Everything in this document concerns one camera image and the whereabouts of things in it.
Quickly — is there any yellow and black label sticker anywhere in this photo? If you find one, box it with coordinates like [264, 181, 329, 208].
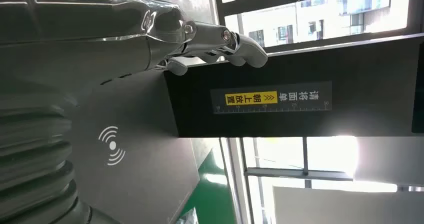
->
[210, 80, 333, 115]

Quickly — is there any black inbound scanner machine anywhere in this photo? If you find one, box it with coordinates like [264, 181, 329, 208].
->
[67, 33, 424, 224]

